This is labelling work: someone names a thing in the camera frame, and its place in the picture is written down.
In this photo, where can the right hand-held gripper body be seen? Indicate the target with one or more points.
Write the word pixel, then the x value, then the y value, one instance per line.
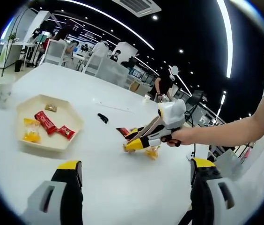
pixel 174 112

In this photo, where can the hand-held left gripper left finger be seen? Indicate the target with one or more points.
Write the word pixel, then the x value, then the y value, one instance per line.
pixel 68 199

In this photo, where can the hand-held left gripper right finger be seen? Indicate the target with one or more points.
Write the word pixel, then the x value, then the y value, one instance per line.
pixel 204 194

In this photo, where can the dark red chocolate bar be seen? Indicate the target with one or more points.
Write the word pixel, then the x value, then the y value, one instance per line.
pixel 122 131

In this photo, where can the orange clear snack packet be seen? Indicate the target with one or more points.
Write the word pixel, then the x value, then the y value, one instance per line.
pixel 31 132
pixel 153 154

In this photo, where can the black snack clear wrapper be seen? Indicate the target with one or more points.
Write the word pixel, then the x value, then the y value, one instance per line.
pixel 102 117

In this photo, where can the cream hexagonal container tray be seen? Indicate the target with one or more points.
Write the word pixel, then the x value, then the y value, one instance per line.
pixel 47 144

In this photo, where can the small red candy packet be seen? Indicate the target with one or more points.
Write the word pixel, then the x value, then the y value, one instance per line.
pixel 66 132

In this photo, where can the red brown long wafer bar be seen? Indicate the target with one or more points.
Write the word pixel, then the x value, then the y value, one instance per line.
pixel 45 122

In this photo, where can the small gold candy packet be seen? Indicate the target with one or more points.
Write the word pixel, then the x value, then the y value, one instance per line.
pixel 51 107

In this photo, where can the person's right hand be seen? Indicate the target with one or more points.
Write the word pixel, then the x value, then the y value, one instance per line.
pixel 183 137

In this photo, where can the small white cup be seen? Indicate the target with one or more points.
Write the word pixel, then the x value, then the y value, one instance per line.
pixel 147 98

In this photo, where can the brown cardboard panel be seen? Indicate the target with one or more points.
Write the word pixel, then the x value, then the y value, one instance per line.
pixel 134 85

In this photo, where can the large grey mesh chair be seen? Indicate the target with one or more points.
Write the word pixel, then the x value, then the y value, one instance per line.
pixel 113 71

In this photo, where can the wide ceiling light strip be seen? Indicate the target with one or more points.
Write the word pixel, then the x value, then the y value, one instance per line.
pixel 226 35

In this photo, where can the ceiling air conditioner vent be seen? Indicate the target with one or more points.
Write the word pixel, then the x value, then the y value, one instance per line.
pixel 139 5

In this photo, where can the thin ceiling light strip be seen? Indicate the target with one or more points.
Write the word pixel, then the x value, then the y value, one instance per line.
pixel 113 17

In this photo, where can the white mesh office chair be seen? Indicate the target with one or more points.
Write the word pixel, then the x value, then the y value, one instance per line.
pixel 54 52

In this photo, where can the white paper cup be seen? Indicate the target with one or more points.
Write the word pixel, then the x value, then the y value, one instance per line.
pixel 5 93

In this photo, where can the white office cabinet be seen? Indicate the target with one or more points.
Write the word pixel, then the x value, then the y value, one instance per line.
pixel 12 51

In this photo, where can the green potted plant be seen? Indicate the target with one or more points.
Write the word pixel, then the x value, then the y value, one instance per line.
pixel 12 36

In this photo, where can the wall poster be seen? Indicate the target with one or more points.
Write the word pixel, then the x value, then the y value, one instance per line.
pixel 116 55

